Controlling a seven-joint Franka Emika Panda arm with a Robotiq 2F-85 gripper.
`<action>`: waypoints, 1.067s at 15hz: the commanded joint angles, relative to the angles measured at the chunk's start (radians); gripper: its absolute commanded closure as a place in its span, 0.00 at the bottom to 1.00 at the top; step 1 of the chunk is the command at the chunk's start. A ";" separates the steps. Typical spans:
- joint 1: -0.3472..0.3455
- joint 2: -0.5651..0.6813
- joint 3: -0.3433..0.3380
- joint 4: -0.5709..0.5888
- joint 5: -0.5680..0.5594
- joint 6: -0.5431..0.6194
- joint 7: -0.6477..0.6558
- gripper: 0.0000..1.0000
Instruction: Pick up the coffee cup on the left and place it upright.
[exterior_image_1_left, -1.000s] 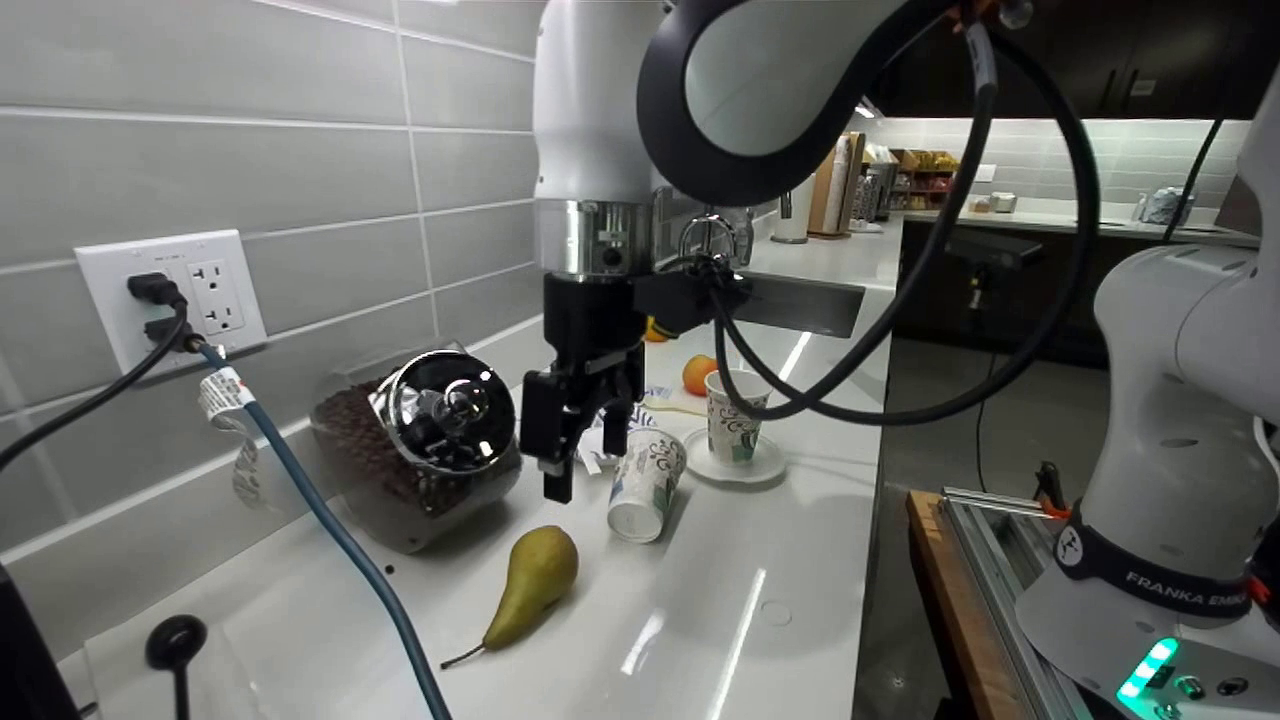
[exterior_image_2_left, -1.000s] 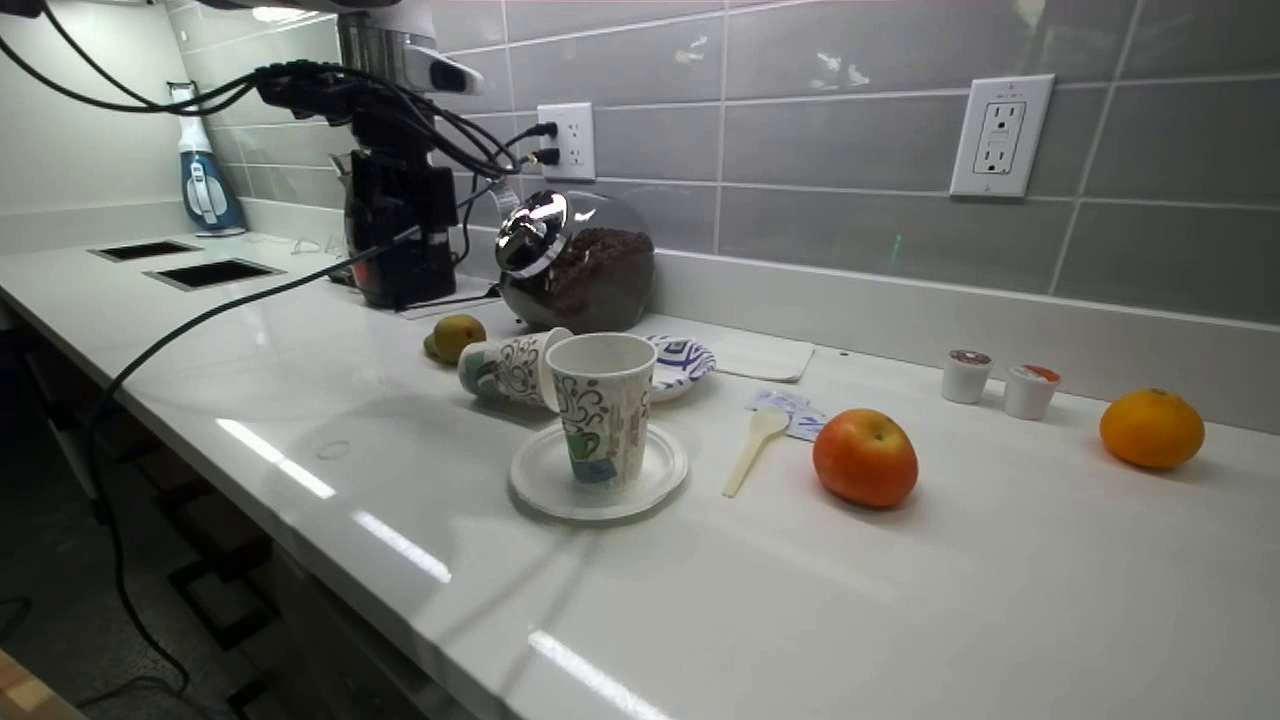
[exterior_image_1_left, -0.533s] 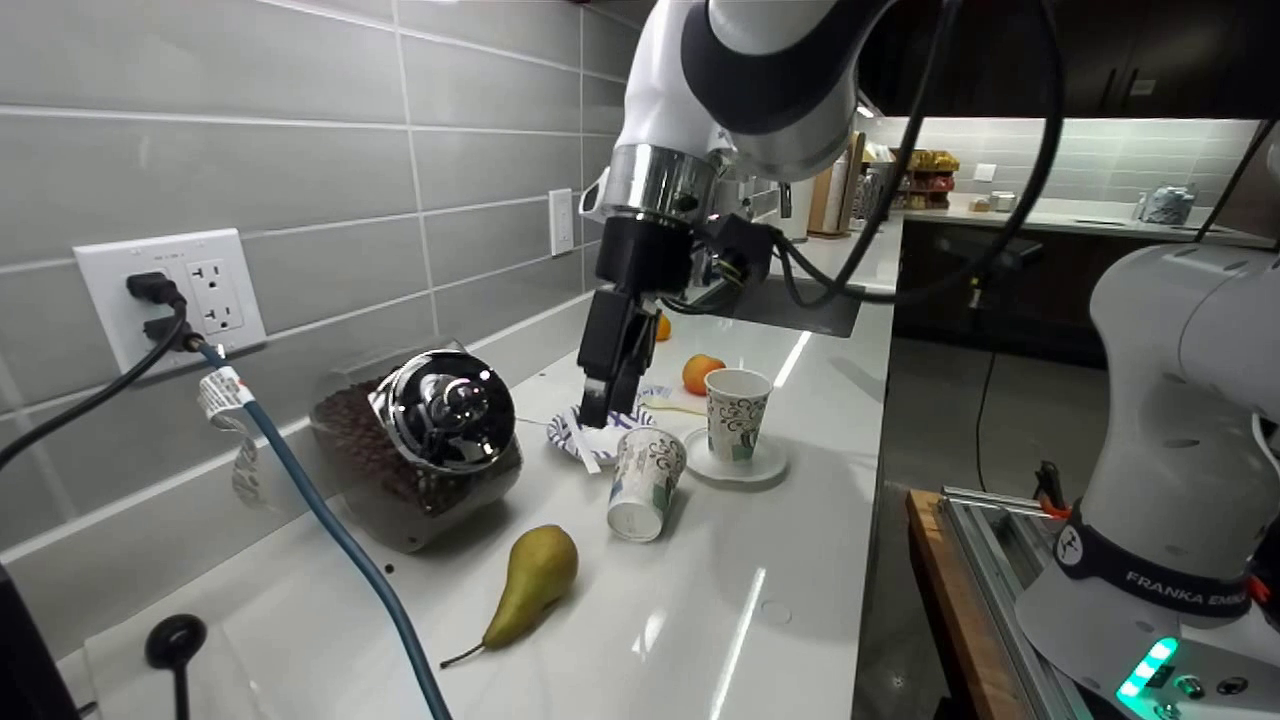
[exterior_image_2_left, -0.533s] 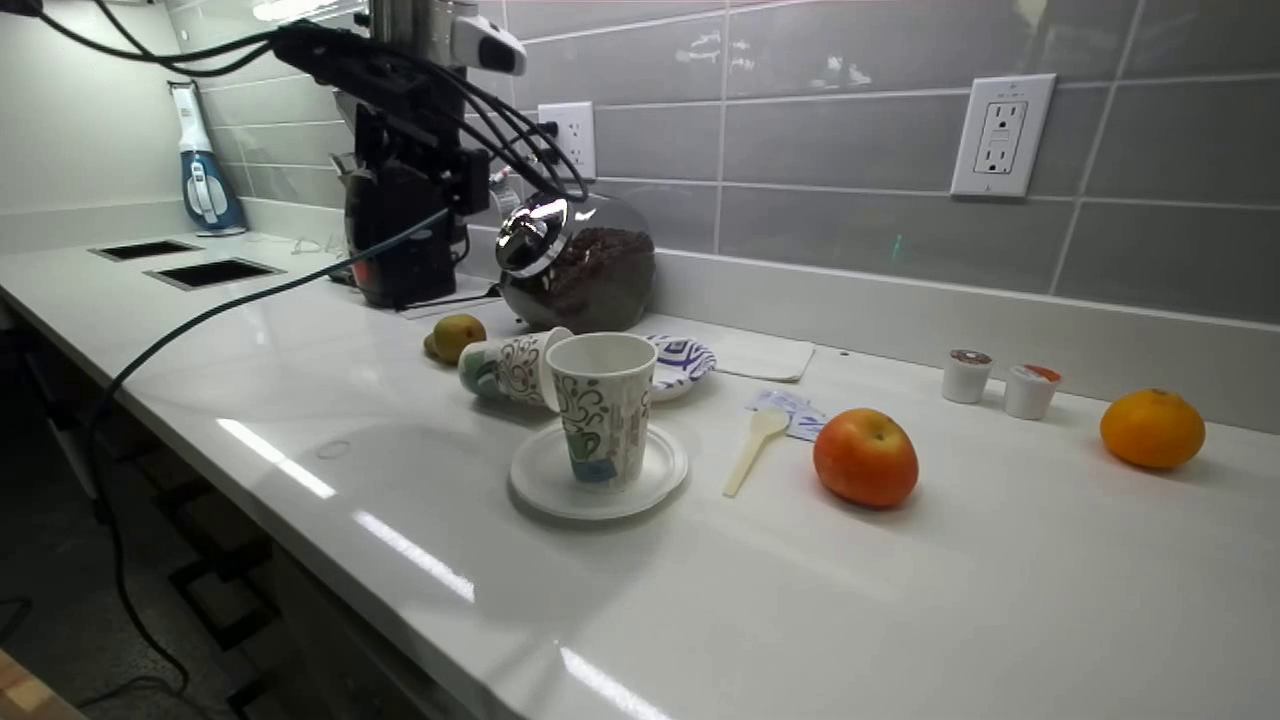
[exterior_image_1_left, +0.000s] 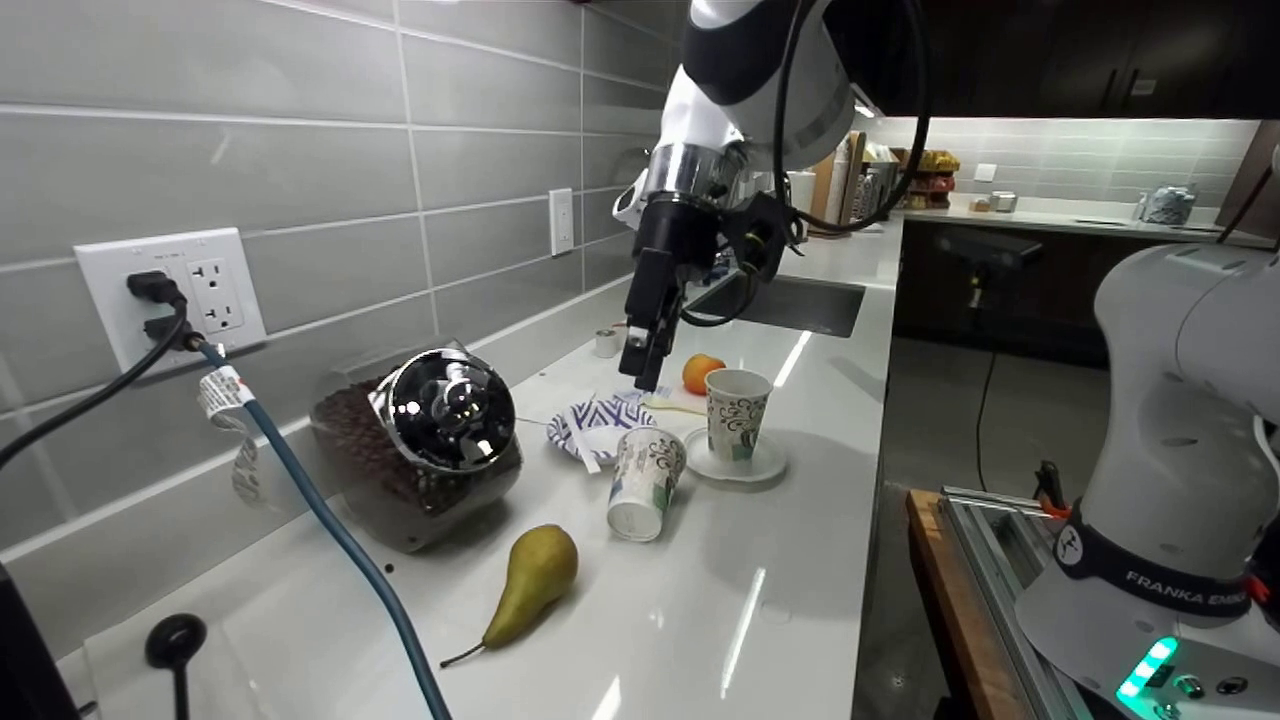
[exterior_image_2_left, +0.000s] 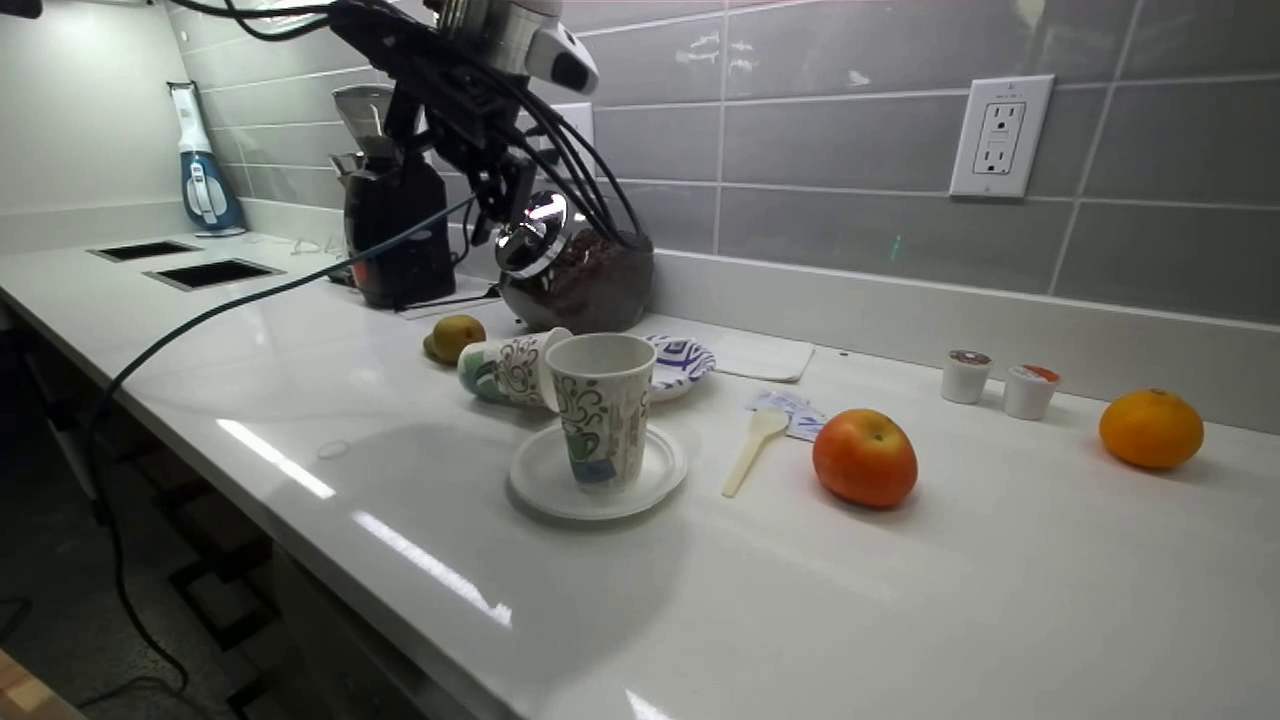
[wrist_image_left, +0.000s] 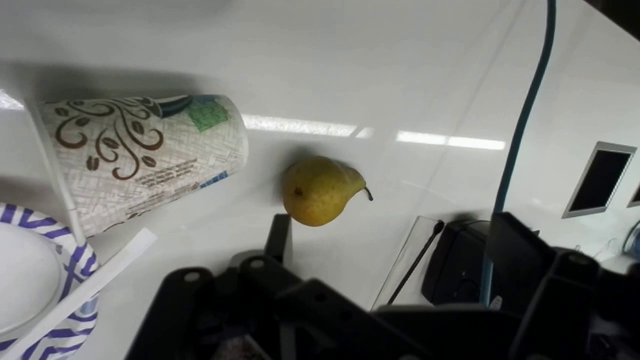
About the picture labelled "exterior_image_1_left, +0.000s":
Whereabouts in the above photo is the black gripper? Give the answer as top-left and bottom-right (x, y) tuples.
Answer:
(615, 194), (732, 397)

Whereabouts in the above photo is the printed paper coffee cup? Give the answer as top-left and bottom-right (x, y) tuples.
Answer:
(603, 426), (692, 547)
(701, 365), (779, 469)

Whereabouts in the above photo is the glass coffee jar chrome lid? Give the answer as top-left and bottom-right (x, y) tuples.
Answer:
(310, 340), (528, 558)

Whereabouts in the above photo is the black suction cup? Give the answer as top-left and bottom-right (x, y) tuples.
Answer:
(142, 614), (213, 720)

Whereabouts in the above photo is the red orange apple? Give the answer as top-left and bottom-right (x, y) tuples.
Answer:
(679, 352), (732, 399)

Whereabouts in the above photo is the white round saucer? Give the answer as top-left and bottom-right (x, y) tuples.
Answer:
(679, 430), (791, 487)

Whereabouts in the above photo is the steel kitchen sink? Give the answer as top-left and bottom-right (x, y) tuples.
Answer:
(692, 267), (871, 340)

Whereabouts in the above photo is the green yellow pear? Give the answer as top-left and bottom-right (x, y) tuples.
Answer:
(437, 522), (586, 674)

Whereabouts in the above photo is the yellow fruit bowl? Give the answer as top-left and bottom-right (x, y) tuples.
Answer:
(887, 143), (963, 211)

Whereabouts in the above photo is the dark kitchen island cabinet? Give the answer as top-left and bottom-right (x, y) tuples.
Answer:
(893, 215), (1134, 373)

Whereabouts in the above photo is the wooden table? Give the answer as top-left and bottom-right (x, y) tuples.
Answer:
(905, 487), (1046, 720)

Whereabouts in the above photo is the small red black tool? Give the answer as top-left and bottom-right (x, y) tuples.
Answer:
(934, 455), (1081, 528)

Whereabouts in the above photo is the dark upper cabinet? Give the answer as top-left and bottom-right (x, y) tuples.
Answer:
(875, 0), (1280, 120)

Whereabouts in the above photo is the crumpled grey bag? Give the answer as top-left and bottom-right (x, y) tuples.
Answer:
(1134, 181), (1201, 227)

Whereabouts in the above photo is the black corner object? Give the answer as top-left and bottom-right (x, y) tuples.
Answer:
(0, 568), (77, 720)

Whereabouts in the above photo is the white two-socket wall outlet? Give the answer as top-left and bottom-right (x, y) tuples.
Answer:
(543, 185), (580, 261)

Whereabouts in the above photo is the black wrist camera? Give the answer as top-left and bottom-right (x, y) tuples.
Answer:
(718, 194), (807, 287)

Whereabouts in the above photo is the black hanging cable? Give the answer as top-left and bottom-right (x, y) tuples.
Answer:
(968, 267), (1007, 496)

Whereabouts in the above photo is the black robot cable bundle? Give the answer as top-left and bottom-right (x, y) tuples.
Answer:
(770, 0), (938, 242)

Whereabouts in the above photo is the blue cable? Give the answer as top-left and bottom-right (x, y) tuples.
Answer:
(195, 349), (455, 720)

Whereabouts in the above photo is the white cable tag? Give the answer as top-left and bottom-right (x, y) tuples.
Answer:
(195, 370), (257, 430)

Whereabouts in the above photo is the white four-socket wall outlet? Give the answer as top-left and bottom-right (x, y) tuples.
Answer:
(73, 223), (267, 377)

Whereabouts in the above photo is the black power cable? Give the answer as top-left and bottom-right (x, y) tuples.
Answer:
(0, 267), (209, 473)

